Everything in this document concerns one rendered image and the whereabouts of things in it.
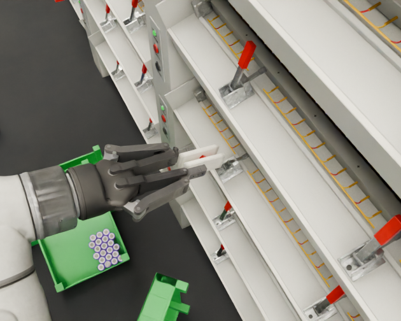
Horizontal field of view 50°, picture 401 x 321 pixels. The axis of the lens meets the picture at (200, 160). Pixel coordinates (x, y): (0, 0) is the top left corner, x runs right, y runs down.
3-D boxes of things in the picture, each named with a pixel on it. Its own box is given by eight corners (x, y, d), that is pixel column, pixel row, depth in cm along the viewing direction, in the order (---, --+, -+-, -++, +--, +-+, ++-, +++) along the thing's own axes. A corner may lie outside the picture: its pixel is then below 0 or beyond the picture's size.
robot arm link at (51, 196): (39, 253, 58) (83, 239, 61) (34, 216, 51) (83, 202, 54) (23, 199, 63) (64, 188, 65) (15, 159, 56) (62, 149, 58)
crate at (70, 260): (130, 259, 124) (130, 258, 116) (60, 291, 118) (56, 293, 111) (90, 165, 128) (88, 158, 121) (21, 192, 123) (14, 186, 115)
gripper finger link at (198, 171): (175, 171, 65) (183, 186, 63) (204, 163, 67) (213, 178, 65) (173, 177, 66) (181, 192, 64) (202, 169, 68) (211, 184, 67)
